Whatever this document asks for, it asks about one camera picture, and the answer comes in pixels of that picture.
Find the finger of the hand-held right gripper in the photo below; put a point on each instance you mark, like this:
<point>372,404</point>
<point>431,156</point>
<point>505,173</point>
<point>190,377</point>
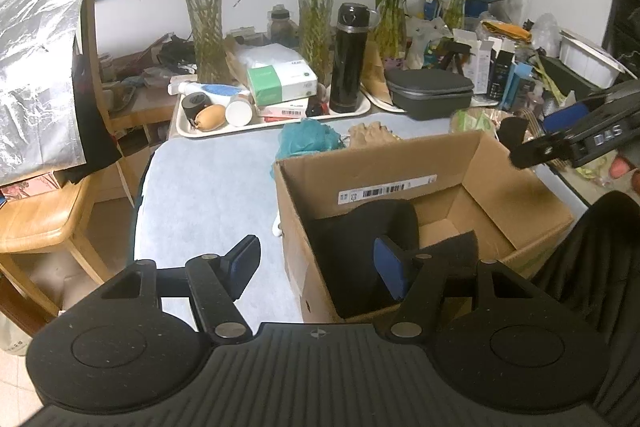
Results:
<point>547,147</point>
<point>565,118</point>

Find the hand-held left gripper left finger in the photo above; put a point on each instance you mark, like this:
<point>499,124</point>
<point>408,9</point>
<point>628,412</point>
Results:
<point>245,258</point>

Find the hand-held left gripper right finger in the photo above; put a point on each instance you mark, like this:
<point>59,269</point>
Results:
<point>390,269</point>

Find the black cloth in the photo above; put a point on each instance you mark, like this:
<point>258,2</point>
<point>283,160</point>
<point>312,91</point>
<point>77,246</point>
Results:
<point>345,247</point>

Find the brown cardboard box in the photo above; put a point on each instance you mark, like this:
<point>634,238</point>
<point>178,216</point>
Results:
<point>495,202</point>

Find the teal mesh bath sponge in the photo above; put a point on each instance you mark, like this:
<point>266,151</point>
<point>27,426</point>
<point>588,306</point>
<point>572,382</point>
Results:
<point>307,138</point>

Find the beige knitted gloves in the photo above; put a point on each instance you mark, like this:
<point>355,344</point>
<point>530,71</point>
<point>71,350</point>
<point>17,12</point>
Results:
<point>370,134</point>

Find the person's right hand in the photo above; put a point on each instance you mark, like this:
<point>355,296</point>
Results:
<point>622,169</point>

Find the woven round basket tray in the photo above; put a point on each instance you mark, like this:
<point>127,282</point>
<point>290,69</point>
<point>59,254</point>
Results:
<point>535,117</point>

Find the black oval object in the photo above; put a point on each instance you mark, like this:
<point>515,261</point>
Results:
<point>514,132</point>

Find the blue slim box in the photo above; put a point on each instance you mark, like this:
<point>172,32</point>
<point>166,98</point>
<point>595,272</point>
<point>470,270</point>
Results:
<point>517,87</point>

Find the white plastic food container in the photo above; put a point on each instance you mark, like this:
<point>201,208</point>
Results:
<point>587,59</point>

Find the green white sachet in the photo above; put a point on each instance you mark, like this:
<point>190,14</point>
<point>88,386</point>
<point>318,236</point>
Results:
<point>462,122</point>
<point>482,123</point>

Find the light blue table mat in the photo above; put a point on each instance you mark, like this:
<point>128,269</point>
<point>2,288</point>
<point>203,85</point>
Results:
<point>210,197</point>

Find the black slim box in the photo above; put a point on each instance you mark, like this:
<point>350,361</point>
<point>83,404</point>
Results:
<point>500,77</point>

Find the white open carton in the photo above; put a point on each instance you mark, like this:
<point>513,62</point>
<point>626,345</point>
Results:
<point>480,67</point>

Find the orange yellow packet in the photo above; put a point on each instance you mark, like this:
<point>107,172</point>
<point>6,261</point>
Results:
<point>507,31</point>

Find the small black tripod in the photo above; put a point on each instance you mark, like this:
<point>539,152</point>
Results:
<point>456,54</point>

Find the grey hard case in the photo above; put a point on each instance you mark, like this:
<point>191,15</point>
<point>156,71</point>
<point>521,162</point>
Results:
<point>430,94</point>

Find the tan egg-shaped pouch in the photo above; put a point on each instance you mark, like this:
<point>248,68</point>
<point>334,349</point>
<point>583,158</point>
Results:
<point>210,118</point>

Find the white jar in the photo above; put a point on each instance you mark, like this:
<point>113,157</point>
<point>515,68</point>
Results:
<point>239,112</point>

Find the red white flat box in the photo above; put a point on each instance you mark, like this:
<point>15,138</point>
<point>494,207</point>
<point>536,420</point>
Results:
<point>282,110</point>

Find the black tape roll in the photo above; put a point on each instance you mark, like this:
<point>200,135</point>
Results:
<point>195,104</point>

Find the white plastic bag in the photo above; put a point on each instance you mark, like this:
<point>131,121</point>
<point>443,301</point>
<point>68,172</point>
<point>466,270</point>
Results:
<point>425,37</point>

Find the white spray bottle blue label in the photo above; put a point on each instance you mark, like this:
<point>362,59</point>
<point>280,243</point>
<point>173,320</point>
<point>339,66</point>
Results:
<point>210,89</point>

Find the green white tissue box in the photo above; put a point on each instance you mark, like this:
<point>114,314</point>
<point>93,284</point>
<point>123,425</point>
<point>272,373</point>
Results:
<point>280,84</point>

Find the cluttered wooden side table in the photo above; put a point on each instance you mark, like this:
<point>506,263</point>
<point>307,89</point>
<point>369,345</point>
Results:
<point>145,97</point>

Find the wooden chair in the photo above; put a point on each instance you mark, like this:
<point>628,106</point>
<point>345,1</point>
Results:
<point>45,217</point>

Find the white plastic wrapped pack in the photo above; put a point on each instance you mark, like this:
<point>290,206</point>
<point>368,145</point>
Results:
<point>265,54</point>

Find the black thermos bottle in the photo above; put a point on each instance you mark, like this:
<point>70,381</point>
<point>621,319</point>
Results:
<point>350,62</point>

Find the pink printed book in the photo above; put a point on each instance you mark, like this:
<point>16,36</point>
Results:
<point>30,189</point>

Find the dark glass jar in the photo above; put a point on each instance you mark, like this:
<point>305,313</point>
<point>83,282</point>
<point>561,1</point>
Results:
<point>282,27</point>

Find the beige tote bag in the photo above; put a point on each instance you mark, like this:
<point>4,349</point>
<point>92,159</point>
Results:
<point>12,332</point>

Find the silver foil bag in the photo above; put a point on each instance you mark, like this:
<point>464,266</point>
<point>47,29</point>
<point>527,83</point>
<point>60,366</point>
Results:
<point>40,72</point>

